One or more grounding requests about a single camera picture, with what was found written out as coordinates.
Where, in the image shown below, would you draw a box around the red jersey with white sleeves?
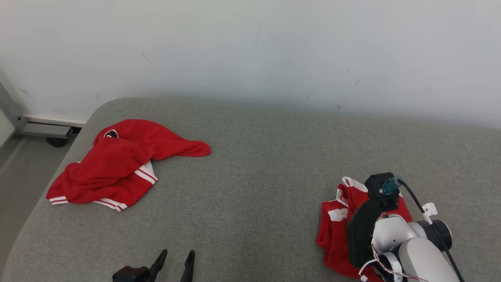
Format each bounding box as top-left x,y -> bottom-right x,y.
46,119 -> 212,212

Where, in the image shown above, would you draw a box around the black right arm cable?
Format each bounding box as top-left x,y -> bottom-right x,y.
395,178 -> 466,282

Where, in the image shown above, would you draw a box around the red Bulls 23 shorts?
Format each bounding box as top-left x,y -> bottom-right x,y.
316,176 -> 413,282

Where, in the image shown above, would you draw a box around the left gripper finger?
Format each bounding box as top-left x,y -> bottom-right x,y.
180,251 -> 195,282
149,249 -> 168,282

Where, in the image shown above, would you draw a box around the white right cable label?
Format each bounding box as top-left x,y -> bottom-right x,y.
422,202 -> 438,224

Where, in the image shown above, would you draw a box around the white baseboard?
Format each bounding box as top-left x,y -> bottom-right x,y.
23,114 -> 87,128

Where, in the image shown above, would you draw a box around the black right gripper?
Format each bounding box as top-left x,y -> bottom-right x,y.
346,196 -> 400,269

